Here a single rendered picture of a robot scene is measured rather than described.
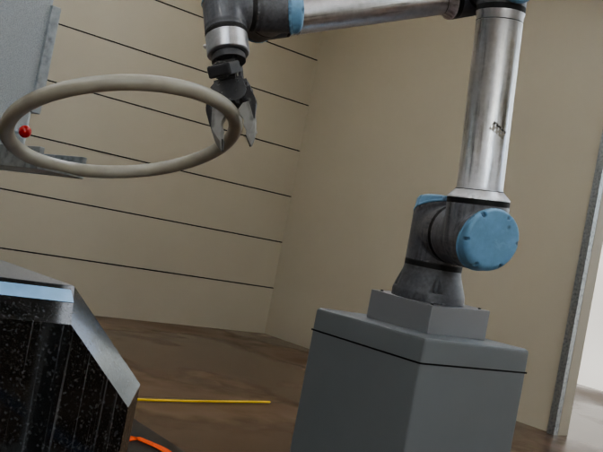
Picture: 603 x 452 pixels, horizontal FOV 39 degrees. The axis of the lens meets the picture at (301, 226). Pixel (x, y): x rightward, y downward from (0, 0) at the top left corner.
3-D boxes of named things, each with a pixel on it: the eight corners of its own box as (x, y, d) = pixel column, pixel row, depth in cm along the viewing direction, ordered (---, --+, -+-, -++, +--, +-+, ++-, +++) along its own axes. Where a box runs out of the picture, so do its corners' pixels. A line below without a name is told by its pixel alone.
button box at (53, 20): (15, 110, 223) (36, 6, 223) (24, 113, 225) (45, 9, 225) (31, 111, 217) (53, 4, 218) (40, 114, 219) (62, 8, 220)
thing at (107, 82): (-49, 152, 170) (-49, 137, 170) (142, 193, 206) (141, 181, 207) (99, 59, 140) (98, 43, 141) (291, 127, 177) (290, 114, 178)
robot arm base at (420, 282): (417, 293, 233) (423, 258, 233) (476, 308, 221) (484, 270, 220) (377, 291, 219) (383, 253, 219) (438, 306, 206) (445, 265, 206)
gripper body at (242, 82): (257, 115, 177) (251, 64, 180) (248, 99, 169) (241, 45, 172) (222, 121, 178) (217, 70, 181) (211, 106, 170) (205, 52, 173)
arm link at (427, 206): (445, 263, 229) (457, 199, 229) (477, 271, 213) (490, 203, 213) (395, 255, 224) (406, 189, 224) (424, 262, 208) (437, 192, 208)
